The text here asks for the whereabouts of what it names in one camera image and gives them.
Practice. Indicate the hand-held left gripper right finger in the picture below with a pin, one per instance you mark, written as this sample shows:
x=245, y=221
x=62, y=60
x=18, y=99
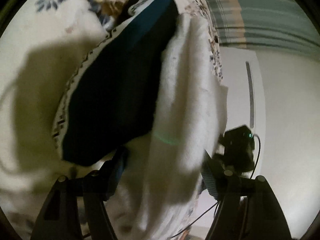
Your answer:
x=209, y=180

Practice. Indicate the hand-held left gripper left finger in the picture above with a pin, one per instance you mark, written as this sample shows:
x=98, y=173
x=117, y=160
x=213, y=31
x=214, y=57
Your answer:
x=121, y=165

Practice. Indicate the white knit sweater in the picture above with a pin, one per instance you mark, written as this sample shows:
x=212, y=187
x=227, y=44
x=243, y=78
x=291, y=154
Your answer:
x=185, y=100

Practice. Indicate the black striped sweater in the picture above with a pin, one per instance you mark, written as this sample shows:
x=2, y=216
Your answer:
x=112, y=80

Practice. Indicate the white bed headboard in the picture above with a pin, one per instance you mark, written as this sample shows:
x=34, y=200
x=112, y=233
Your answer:
x=237, y=75

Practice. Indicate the green striped curtain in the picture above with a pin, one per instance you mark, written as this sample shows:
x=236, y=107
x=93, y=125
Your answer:
x=262, y=12

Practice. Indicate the floral bed blanket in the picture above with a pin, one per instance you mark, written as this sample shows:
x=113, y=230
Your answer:
x=37, y=30

